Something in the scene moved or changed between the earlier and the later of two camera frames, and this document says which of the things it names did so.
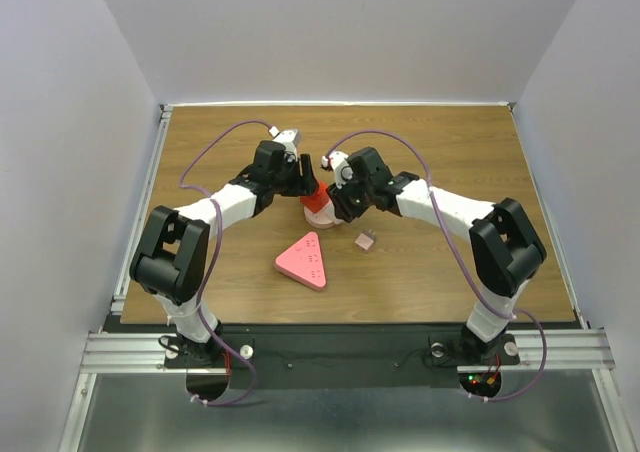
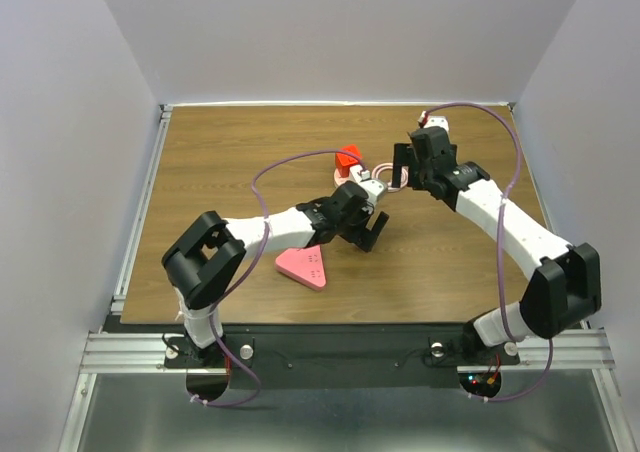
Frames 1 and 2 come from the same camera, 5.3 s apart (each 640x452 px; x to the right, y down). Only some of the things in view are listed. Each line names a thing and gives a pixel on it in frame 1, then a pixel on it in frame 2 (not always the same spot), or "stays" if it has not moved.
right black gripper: x=343 y=207 → x=405 y=155
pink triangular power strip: x=303 y=261 stays
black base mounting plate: x=349 y=356 stays
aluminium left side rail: x=137 y=226 stays
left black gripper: x=305 y=184 → x=355 y=237
